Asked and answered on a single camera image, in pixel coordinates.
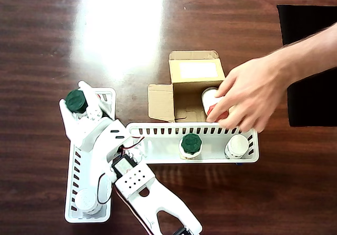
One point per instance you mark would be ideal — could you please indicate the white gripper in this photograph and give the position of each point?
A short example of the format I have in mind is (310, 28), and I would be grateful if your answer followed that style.
(85, 129)

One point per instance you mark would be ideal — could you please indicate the small blue clip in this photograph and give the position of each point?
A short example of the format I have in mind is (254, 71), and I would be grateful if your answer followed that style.
(238, 164)

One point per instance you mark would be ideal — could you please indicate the white basket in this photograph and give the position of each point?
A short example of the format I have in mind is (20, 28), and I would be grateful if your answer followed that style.
(213, 150)
(81, 178)

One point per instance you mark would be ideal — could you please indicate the black mat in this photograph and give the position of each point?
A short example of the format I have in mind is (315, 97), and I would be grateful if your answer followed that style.
(310, 108)

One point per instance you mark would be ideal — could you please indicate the small cardboard box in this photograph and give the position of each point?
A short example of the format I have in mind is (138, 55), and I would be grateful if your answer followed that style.
(184, 100)

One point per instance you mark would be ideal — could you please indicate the person's bare hand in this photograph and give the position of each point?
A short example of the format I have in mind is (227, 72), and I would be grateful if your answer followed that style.
(252, 92)

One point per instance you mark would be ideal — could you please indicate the person's bare forearm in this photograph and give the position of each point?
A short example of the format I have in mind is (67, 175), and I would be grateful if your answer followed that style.
(310, 56)

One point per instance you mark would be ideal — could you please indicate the green cap white bottle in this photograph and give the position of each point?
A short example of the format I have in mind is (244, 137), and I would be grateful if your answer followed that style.
(190, 142)
(75, 100)

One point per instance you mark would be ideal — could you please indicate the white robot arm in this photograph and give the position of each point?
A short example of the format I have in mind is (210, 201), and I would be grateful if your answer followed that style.
(163, 200)

